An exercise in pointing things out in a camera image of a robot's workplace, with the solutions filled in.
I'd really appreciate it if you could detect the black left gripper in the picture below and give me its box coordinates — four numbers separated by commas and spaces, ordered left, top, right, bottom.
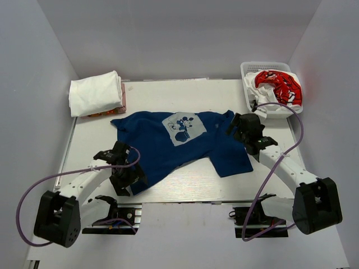
110, 159, 147, 196

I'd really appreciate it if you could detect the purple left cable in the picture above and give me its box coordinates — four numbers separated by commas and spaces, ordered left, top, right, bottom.
16, 147, 141, 247

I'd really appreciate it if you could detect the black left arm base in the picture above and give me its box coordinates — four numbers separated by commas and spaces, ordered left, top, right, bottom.
82, 204, 142, 235

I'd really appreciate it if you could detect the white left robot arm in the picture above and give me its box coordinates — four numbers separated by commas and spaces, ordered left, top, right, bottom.
34, 141, 147, 248

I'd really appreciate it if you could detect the white plastic basket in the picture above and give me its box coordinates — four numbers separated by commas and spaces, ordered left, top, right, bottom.
240, 62, 303, 120

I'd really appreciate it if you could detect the folded red patterned t-shirt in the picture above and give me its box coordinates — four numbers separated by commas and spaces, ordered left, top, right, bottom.
84, 109, 119, 118

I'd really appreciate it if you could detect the white t-shirt with red print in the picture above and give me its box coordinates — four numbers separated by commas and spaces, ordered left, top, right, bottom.
243, 69, 303, 112

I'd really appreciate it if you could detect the folded white t-shirt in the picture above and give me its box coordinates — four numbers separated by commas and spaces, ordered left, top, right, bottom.
68, 71, 123, 117

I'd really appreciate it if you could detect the folded pink t-shirt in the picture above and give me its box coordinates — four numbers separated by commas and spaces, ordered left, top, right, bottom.
118, 82, 127, 114

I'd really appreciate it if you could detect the blue Mickey t-shirt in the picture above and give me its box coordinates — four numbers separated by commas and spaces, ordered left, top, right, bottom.
111, 110, 253, 195

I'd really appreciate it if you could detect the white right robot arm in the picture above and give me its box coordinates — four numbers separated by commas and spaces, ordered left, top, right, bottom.
226, 114, 343, 235

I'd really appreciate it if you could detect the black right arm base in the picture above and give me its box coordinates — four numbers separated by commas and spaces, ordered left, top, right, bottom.
228, 206, 288, 239

